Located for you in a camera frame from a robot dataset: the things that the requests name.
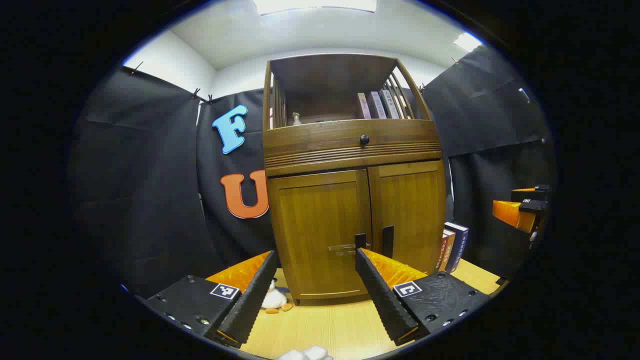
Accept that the brown wooden shoe cabinet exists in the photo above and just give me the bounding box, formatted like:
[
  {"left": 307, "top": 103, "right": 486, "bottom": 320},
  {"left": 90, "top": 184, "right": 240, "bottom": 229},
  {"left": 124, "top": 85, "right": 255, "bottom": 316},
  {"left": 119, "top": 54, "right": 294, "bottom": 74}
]
[{"left": 262, "top": 53, "right": 447, "bottom": 306}]

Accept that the red book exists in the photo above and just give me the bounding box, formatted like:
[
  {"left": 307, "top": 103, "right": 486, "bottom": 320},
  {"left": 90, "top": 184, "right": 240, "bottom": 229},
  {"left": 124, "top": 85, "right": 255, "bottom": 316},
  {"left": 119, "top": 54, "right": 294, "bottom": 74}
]
[{"left": 435, "top": 229, "right": 457, "bottom": 272}]

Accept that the large ceiling light panel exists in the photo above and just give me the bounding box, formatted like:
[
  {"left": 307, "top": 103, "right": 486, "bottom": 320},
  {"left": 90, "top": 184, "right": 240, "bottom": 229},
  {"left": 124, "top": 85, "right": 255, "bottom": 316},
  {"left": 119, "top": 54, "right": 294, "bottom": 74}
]
[{"left": 252, "top": 0, "right": 378, "bottom": 15}]

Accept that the dark blue book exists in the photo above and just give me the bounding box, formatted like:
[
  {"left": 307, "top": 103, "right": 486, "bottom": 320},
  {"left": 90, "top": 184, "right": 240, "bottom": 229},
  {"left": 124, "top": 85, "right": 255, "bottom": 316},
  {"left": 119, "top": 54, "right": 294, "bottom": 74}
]
[{"left": 445, "top": 222, "right": 470, "bottom": 273}]

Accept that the black backdrop cloth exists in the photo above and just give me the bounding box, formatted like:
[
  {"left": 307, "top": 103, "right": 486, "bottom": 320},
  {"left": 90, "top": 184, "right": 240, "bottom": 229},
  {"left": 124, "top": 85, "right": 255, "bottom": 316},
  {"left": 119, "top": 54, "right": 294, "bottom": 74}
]
[{"left": 67, "top": 45, "right": 556, "bottom": 301}]

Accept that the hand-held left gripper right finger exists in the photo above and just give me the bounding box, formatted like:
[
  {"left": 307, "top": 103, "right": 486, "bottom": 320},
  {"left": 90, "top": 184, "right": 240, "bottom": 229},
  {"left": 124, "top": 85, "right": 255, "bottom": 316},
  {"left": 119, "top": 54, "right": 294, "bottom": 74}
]
[{"left": 355, "top": 247, "right": 493, "bottom": 347}]

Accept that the purple grey book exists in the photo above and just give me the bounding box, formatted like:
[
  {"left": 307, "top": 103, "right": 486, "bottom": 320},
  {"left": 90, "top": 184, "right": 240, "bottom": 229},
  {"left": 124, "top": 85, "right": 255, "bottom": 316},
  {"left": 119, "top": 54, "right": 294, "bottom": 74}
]
[{"left": 369, "top": 91, "right": 388, "bottom": 120}]

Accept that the small ceiling light panel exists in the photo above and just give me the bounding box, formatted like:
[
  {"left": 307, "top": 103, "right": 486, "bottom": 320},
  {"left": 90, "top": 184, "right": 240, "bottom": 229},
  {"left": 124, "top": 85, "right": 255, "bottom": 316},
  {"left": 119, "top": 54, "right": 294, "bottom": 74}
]
[{"left": 453, "top": 32, "right": 483, "bottom": 53}]

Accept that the wooden shoe cabinet door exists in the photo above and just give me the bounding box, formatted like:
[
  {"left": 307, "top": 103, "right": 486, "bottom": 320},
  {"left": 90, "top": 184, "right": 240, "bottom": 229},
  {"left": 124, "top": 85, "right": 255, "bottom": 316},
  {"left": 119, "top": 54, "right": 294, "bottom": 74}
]
[
  {"left": 367, "top": 160, "right": 447, "bottom": 275},
  {"left": 267, "top": 169, "right": 373, "bottom": 301}
]

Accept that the wooden cabinet drawer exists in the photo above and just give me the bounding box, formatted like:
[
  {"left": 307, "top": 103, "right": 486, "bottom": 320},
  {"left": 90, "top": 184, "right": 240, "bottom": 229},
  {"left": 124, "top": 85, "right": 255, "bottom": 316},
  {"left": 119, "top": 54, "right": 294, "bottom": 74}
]
[{"left": 263, "top": 119, "right": 443, "bottom": 177}]

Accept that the penguin plush toy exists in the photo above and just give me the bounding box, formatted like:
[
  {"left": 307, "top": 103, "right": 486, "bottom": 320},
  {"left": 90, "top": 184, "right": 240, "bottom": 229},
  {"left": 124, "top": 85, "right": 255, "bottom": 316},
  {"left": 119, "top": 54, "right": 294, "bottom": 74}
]
[{"left": 261, "top": 280, "right": 295, "bottom": 315}]

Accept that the clear tape strip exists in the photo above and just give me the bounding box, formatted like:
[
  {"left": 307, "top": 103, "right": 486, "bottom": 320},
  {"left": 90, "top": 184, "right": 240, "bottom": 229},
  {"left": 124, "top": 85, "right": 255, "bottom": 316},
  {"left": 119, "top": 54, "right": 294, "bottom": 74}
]
[{"left": 328, "top": 243, "right": 371, "bottom": 256}]

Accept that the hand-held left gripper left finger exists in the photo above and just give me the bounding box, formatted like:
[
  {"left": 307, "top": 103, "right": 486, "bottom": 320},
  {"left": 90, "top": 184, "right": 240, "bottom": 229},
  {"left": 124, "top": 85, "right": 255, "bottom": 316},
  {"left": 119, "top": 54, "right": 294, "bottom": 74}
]
[{"left": 135, "top": 250, "right": 279, "bottom": 348}]

